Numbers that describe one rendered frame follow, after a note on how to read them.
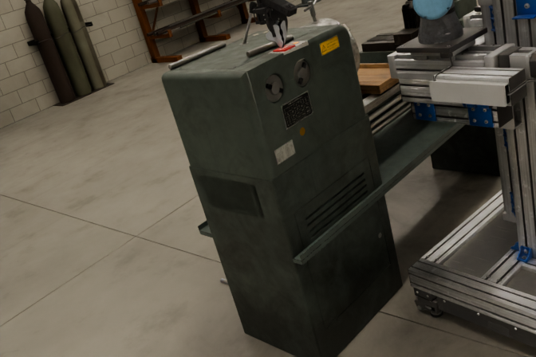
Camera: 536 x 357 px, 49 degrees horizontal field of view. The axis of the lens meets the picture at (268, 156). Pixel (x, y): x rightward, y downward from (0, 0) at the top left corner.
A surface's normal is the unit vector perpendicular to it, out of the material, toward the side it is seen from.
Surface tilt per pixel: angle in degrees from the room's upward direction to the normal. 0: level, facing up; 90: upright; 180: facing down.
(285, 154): 90
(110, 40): 90
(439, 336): 0
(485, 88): 90
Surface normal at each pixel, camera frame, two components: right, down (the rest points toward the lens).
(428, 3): -0.22, 0.54
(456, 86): -0.74, 0.42
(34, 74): 0.72, 0.08
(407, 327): -0.25, -0.90
